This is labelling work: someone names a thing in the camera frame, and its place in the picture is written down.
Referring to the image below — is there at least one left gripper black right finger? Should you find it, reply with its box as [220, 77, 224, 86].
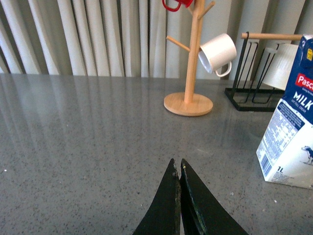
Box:
[180, 159, 247, 235]

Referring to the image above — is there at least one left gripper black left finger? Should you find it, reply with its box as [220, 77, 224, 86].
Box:
[133, 159, 181, 235]

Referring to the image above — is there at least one blue white milk carton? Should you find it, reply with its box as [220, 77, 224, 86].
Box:
[256, 35, 313, 189]

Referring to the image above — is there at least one wooden mug tree stand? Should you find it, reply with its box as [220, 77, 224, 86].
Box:
[164, 0, 215, 117]

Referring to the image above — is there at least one left cream ribbed mug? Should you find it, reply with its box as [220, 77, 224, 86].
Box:
[263, 44, 298, 91]

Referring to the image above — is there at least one small white hanging mug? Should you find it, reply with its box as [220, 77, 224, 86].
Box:
[198, 33, 237, 77]

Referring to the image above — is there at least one red hanging mug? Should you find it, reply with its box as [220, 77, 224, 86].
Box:
[162, 0, 193, 12]

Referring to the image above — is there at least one black wire mug rack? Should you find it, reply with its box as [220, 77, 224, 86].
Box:
[224, 32, 301, 112]

